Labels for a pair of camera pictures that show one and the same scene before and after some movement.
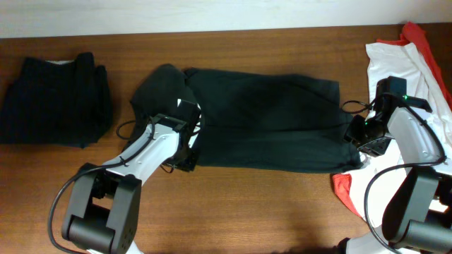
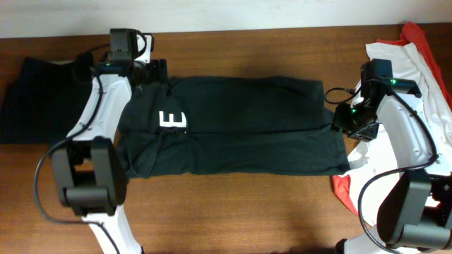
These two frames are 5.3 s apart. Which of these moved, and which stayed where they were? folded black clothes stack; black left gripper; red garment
Moved: black left gripper
Stayed: red garment; folded black clothes stack
